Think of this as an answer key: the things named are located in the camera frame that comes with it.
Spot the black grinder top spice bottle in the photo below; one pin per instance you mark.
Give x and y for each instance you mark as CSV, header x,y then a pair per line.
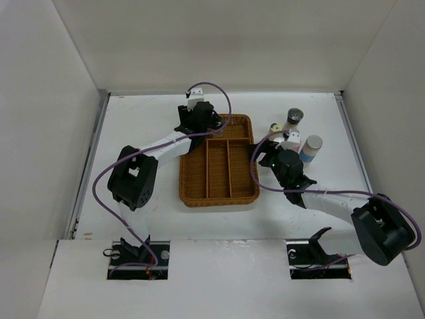
x,y
294,117

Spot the black cap brown spice bottle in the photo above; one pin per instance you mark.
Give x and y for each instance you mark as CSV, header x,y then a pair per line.
x,y
217,132

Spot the brown wicker divided tray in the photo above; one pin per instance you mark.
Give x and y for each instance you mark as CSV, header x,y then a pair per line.
x,y
218,172

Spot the silver lid blue label jar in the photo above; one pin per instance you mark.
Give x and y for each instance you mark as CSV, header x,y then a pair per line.
x,y
311,147

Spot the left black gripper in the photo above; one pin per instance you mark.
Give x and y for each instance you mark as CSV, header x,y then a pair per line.
x,y
185,114

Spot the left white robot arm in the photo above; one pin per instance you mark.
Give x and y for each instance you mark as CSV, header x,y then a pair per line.
x,y
132,182

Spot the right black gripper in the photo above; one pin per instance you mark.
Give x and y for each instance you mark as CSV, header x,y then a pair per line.
x,y
266,145

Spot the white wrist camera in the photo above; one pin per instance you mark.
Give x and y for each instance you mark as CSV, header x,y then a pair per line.
x,y
194,96
291,141

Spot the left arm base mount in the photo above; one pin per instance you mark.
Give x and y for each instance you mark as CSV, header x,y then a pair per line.
x,y
129,262

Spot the yellow lid spice bottle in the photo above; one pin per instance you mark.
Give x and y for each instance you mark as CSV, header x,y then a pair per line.
x,y
275,131

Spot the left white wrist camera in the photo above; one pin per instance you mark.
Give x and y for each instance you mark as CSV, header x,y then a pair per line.
x,y
194,96

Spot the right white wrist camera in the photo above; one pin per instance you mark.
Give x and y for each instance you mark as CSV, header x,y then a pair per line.
x,y
291,141

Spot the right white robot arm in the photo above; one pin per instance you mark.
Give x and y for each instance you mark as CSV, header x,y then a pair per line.
x,y
383,229

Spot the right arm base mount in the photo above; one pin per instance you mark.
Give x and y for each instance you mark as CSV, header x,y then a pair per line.
x,y
308,261

